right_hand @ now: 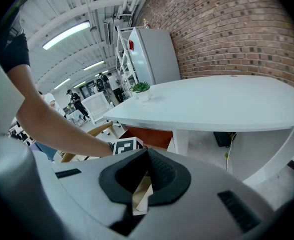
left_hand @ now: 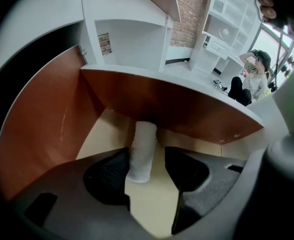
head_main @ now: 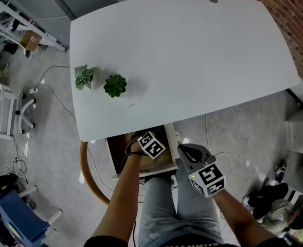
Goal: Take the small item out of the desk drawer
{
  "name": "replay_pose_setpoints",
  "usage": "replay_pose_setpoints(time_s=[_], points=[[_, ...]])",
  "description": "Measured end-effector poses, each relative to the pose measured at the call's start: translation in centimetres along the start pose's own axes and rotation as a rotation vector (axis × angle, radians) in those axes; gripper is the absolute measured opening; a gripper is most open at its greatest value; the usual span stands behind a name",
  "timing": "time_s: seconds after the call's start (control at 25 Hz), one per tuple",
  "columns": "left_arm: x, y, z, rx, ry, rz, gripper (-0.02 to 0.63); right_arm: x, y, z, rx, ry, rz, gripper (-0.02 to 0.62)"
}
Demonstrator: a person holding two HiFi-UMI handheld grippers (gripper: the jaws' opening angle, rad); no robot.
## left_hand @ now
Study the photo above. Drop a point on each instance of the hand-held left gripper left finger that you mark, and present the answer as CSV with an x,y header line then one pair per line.
x,y
69,196

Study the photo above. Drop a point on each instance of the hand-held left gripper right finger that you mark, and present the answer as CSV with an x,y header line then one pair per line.
x,y
206,184

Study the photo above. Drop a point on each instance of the small beige cylinder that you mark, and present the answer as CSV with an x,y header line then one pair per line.
x,y
143,154

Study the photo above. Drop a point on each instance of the wooden drawer with white front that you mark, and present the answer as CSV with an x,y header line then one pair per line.
x,y
49,121

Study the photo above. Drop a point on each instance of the person's right hand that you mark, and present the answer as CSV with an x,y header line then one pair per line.
x,y
267,7

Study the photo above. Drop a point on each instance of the small black floor device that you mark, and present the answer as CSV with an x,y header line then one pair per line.
x,y
219,84

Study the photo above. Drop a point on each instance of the large glass window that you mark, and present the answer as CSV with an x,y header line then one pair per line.
x,y
269,41

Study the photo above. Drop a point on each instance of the white desk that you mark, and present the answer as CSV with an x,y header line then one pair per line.
x,y
136,41

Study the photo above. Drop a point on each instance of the white display cabinet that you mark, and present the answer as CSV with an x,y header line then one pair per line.
x,y
224,14

